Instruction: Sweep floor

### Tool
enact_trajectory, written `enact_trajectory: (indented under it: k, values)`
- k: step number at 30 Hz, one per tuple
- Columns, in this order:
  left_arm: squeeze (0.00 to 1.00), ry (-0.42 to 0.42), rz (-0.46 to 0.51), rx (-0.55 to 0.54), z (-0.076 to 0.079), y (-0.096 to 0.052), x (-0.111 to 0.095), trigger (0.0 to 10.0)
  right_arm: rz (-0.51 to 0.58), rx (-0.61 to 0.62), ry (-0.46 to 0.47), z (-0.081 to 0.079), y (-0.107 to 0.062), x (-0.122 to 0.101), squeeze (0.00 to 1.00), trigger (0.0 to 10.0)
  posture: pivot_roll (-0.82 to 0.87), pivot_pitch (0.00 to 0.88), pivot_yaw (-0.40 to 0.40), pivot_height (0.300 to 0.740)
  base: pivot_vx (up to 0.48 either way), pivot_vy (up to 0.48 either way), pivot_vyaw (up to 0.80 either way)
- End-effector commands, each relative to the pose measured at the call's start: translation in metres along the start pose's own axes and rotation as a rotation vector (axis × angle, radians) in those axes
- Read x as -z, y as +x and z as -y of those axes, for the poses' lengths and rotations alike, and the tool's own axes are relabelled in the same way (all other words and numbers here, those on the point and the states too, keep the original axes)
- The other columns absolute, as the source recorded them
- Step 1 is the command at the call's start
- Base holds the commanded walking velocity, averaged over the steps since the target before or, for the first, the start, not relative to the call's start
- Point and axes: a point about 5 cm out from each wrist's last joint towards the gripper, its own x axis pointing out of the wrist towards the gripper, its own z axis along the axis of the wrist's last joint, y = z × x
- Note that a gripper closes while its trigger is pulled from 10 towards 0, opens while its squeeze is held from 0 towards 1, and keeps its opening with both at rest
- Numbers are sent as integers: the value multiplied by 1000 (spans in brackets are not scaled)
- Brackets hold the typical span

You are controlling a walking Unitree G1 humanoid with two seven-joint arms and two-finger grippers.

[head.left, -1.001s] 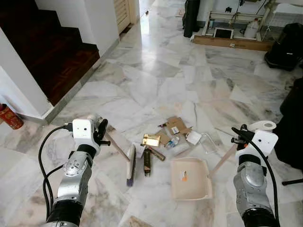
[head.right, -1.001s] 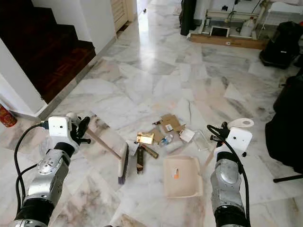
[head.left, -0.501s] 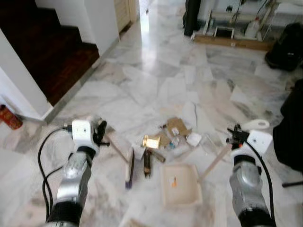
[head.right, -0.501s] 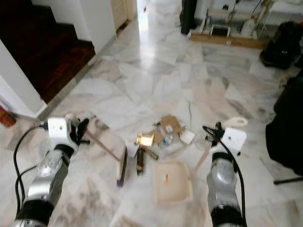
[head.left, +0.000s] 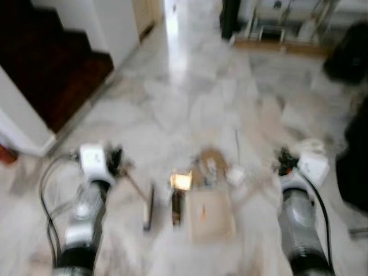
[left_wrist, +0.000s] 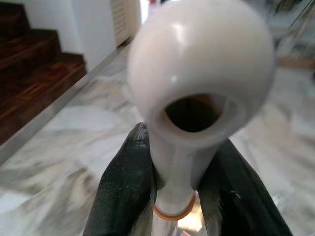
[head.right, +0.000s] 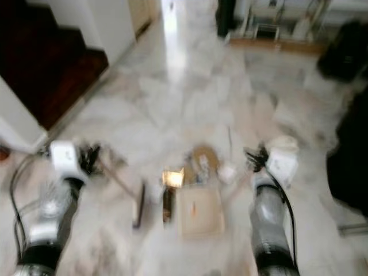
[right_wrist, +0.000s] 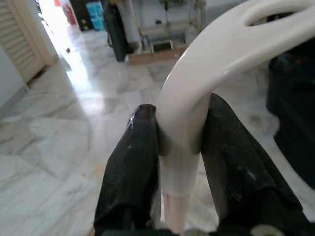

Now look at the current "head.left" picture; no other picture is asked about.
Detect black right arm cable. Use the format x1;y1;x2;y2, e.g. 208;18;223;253
298;169;334;255

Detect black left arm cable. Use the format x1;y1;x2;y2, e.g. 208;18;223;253
39;152;82;266

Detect white rack wooden base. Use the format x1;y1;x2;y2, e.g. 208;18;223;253
232;0;368;56

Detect small brown bottle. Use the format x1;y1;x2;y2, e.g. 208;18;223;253
171;190;184;227

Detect crumpled white paper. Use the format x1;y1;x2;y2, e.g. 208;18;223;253
225;163;247;186

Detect beige handled broom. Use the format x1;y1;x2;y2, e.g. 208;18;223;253
123;168;156;232

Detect tan cardboard piece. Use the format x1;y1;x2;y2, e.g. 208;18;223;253
169;170;194;192

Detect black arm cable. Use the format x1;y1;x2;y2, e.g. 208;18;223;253
39;152;82;266
298;169;334;255

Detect tall black stand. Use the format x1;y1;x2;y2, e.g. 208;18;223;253
220;0;243;40

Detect light wooden door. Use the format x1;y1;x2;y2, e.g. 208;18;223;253
131;0;165;41

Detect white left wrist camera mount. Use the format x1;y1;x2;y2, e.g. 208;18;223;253
78;143;116;185

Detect crumpled brown paper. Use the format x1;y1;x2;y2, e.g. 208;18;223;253
192;148;231;188

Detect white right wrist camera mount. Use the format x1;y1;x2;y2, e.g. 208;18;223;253
296;150;331;188

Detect dark wooden staircase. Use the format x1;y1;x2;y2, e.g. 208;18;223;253
0;0;115;135

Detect small red object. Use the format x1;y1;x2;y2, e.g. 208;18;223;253
0;143;18;167

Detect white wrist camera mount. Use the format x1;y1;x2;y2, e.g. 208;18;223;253
296;150;331;188
78;143;116;185

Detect beige long-handled dustpan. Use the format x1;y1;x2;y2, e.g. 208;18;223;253
186;137;326;246

